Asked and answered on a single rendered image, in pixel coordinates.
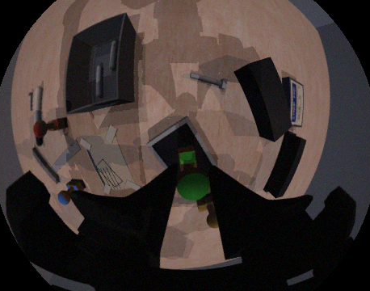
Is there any brown wooden date stamp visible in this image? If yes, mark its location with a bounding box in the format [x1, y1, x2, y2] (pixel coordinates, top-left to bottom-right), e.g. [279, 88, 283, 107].
[58, 179, 86, 205]

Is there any brown wooden hand stamp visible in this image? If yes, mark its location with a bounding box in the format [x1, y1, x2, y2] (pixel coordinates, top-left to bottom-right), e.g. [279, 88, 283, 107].
[197, 193, 218, 229]

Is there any brown hand stamp with red-topped knob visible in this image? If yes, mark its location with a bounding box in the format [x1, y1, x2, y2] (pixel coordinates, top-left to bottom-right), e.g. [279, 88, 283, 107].
[33, 117, 68, 137]

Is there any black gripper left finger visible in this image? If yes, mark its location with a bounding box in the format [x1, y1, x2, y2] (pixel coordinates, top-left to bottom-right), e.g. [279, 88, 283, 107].
[69, 162, 178, 259]

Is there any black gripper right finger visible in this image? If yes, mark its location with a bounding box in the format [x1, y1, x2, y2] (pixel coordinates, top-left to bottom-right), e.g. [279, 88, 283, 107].
[208, 165, 313, 259]

